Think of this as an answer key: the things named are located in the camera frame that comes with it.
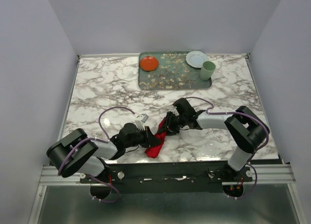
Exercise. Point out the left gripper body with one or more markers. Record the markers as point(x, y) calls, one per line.
point(142, 137)

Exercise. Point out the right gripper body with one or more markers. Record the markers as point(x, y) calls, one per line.
point(174, 121)

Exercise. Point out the red cloth napkin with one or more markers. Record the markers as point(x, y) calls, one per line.
point(153, 152)

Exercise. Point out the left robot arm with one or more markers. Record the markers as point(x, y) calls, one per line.
point(79, 153)

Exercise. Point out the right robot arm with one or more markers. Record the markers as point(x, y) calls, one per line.
point(248, 131)

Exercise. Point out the floral teal serving tray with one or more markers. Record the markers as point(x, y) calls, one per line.
point(172, 73)

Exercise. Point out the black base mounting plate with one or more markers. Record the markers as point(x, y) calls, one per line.
point(200, 185)

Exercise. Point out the orange saucer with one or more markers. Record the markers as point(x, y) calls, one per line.
point(148, 63)

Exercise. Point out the green cup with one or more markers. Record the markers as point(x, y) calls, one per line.
point(207, 70)

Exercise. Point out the light blue plate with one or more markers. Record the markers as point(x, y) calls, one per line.
point(196, 59)

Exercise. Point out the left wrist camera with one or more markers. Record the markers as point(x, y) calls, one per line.
point(140, 120)

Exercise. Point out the aluminium frame rail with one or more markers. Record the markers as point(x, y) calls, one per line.
point(262, 174)

